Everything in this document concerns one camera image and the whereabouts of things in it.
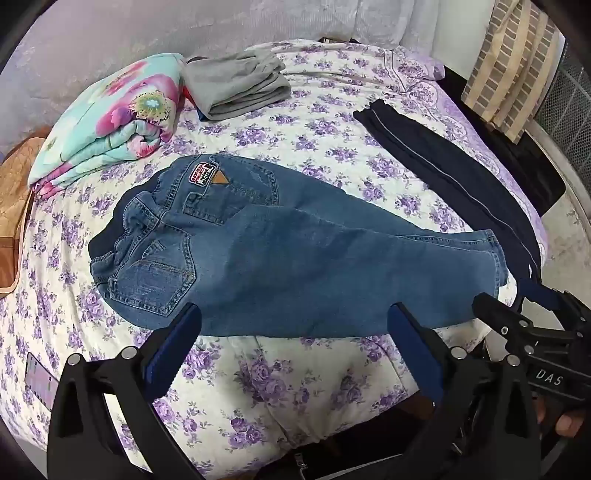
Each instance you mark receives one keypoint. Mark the folded grey pants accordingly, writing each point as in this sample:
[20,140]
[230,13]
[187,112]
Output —
[231,87]

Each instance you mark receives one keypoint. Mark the purple floral bedspread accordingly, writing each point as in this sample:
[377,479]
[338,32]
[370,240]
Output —
[323,134]

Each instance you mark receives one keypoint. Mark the person's right hand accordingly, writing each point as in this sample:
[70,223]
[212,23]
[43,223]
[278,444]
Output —
[565,422]

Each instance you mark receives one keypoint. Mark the person's dark zip jacket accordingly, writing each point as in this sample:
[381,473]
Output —
[323,461]

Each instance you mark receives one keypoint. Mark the white textured cloth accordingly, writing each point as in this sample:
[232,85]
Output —
[415,23]

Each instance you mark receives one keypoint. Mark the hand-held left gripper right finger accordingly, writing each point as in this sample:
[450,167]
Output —
[415,350]

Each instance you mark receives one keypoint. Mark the dark navy striped pants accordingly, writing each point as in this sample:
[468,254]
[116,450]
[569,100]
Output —
[443,170]

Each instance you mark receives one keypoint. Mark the blue denim jeans pants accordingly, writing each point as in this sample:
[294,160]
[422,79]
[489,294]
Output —
[277,258]

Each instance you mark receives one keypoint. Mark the folded floral turquoise blanket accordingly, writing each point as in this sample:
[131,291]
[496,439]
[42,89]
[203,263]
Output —
[115,115]

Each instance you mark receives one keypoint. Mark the smartphone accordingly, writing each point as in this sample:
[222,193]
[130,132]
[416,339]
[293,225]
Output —
[41,381]

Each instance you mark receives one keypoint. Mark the brown quilted cloth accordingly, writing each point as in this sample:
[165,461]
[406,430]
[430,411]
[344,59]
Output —
[14,207]

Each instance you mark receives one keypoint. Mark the grey mesh panel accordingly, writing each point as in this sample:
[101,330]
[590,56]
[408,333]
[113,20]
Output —
[568,110]

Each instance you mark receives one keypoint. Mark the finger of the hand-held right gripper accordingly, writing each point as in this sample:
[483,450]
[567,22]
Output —
[540,295]
[501,316]

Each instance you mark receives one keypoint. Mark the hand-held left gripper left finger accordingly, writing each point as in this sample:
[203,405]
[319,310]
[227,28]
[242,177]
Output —
[173,350]

